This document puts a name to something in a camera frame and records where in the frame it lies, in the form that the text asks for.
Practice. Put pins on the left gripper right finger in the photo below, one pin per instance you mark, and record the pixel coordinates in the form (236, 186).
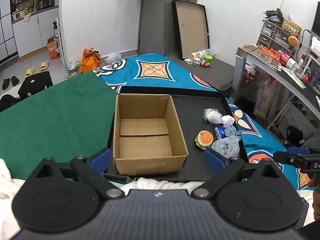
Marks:
(225, 171)

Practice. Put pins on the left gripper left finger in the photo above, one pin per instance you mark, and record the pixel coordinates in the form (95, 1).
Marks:
(90, 170)

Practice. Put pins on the grey denim plush piece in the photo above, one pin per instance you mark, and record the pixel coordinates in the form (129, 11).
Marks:
(228, 147)

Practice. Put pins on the blue tissue pack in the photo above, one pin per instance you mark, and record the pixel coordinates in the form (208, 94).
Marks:
(220, 132)

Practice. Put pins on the small white plastic bag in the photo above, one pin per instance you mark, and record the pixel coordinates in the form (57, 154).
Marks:
(227, 120)

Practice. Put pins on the white fluffy bag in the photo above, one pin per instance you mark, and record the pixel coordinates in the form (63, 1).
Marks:
(212, 116)

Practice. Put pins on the brown cardboard box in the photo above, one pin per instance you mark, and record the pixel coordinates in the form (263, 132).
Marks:
(147, 136)

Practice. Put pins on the black shallow tray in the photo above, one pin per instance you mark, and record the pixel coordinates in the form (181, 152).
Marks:
(189, 104)

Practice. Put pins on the green cloth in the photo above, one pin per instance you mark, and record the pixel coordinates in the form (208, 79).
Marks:
(64, 121)

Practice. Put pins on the grey desk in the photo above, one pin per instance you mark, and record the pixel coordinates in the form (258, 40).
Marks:
(244, 52)

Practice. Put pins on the red basket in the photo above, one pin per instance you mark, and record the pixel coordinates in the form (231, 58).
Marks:
(250, 74)

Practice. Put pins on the grey bench mat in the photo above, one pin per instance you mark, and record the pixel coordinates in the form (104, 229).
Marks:
(219, 75)

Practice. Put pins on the orange bag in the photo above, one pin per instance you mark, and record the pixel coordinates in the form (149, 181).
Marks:
(90, 60)

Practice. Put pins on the green lidded jar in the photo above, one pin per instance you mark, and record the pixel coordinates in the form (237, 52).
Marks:
(208, 58)

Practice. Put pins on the blue patterned blanket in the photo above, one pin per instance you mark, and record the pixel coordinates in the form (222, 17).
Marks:
(154, 70)

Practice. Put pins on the black slipper pair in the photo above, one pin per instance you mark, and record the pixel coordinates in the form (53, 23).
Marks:
(6, 82)

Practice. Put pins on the white plastic tub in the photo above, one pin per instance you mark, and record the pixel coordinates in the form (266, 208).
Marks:
(201, 54)

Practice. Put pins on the orange cardboard box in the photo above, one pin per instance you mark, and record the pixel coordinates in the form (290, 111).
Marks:
(51, 47)

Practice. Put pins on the grey drawer organizer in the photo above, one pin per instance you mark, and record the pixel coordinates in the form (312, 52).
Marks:
(274, 37)

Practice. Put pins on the white kitchen cabinet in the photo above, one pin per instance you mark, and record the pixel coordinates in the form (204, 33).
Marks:
(33, 34)

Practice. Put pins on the leaning brown framed board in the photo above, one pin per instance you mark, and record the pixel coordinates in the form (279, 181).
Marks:
(191, 27)

